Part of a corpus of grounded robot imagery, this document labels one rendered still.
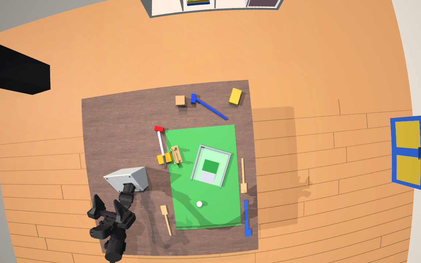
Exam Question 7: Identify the green putting mat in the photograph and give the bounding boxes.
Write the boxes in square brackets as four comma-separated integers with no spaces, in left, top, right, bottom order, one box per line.
[165,125,241,227]

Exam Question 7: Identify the tan cube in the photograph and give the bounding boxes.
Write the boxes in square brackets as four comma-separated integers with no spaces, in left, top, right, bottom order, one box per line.
[175,96,186,106]

